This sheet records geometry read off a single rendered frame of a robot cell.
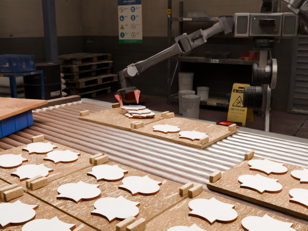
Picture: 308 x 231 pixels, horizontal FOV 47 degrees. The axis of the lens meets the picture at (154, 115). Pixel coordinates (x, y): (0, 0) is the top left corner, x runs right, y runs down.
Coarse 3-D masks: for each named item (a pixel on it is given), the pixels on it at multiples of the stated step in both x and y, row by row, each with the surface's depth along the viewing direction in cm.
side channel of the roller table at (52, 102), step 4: (68, 96) 258; (72, 96) 258; (76, 96) 258; (80, 96) 260; (48, 100) 243; (52, 100) 243; (56, 100) 244; (60, 100) 247; (64, 100) 249; (68, 100) 252; (72, 100) 255; (76, 100) 257; (80, 100) 260; (44, 104) 237; (48, 104) 239; (52, 104) 242; (56, 104) 244; (36, 108) 233; (40, 108) 235
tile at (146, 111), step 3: (126, 111) 207; (129, 111) 204; (132, 111) 204; (135, 111) 204; (138, 111) 204; (141, 111) 204; (144, 111) 203; (147, 111) 203; (150, 111) 204; (138, 114) 200; (141, 114) 201
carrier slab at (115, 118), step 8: (96, 112) 215; (104, 112) 215; (112, 112) 215; (120, 112) 215; (88, 120) 200; (96, 120) 197; (104, 120) 197; (112, 120) 197; (120, 120) 197; (128, 120) 197; (136, 120) 197; (144, 120) 197; (152, 120) 197; (120, 128) 186; (128, 128) 182
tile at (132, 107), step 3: (126, 105) 214; (129, 105) 214; (132, 105) 214; (135, 105) 214; (138, 105) 214; (123, 108) 208; (126, 108) 207; (129, 108) 207; (132, 108) 207; (135, 108) 207; (138, 108) 207; (141, 108) 207; (144, 108) 208
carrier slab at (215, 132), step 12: (168, 120) 197; (180, 120) 197; (192, 120) 197; (144, 132) 175; (156, 132) 174; (204, 132) 174; (216, 132) 174; (228, 132) 174; (192, 144) 157; (204, 144) 157
